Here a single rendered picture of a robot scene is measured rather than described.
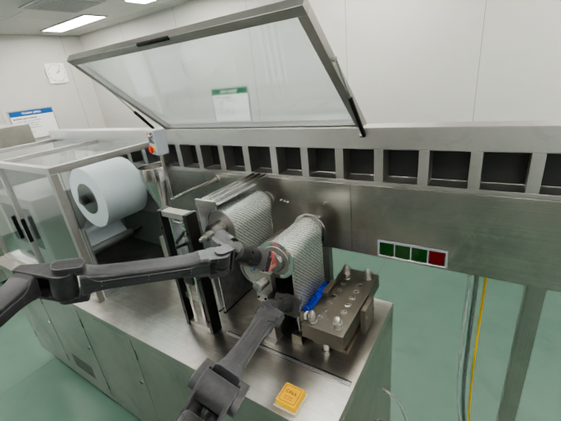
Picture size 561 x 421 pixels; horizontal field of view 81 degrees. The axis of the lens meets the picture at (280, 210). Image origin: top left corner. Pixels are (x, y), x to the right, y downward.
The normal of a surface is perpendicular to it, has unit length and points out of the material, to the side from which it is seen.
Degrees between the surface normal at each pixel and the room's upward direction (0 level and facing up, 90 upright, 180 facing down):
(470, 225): 90
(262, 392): 0
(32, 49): 90
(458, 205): 90
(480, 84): 90
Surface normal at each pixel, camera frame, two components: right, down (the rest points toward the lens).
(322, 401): -0.11, -0.92
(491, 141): -0.53, 0.38
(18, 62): 0.84, 0.12
